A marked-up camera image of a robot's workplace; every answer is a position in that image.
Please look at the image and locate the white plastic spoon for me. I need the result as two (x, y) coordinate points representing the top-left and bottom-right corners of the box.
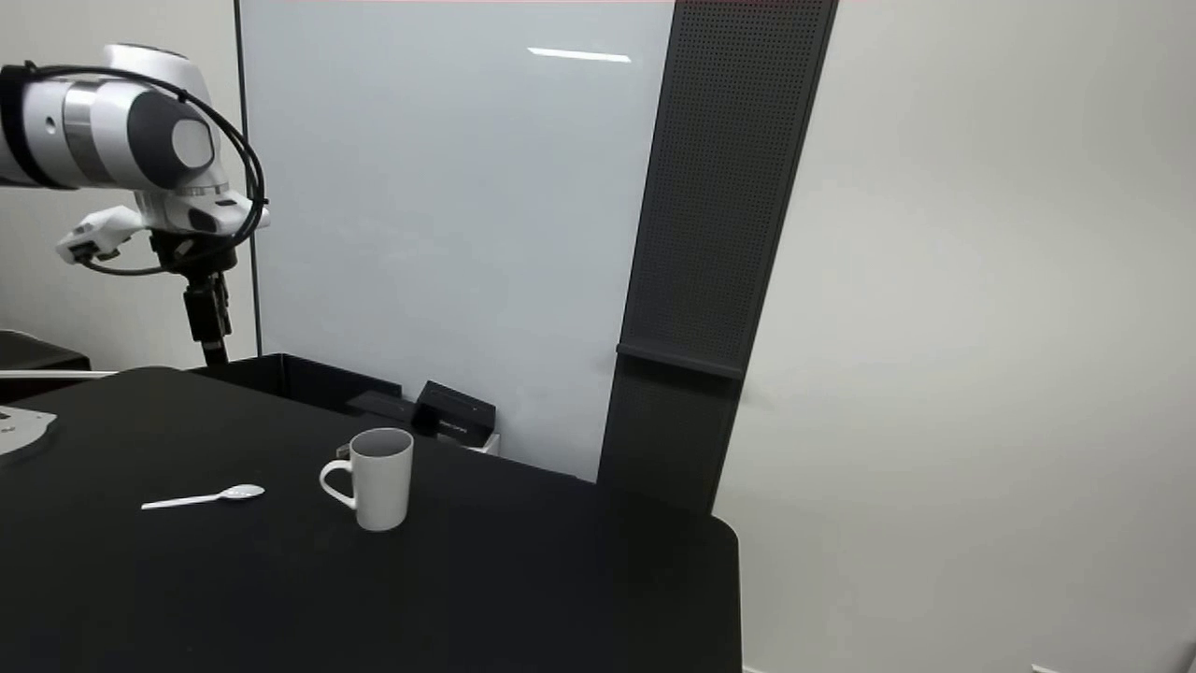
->
(140, 482), (268, 515)

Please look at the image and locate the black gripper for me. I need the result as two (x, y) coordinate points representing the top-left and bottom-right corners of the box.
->
(150, 229), (243, 370)

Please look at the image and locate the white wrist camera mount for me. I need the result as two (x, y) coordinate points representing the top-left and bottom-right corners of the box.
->
(51, 201), (150, 268)

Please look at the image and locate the white ceramic cup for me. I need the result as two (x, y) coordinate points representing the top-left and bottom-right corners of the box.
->
(313, 421), (417, 536)

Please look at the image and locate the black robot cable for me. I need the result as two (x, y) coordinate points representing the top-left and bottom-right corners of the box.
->
(0, 60), (274, 282)

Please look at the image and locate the white whiteboard panel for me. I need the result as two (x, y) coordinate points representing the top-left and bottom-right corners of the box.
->
(233, 0), (678, 486)

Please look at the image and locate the silver metal mounting plate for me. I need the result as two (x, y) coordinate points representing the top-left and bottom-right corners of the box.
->
(0, 404), (59, 459)

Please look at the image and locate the small black box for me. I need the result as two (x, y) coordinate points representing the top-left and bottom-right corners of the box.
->
(406, 378), (502, 444)

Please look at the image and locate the dark side desk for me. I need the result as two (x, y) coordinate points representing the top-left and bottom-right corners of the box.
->
(0, 330), (95, 378)

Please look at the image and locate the dark grey partition panel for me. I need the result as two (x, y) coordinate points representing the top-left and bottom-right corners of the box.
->
(596, 0), (842, 525)

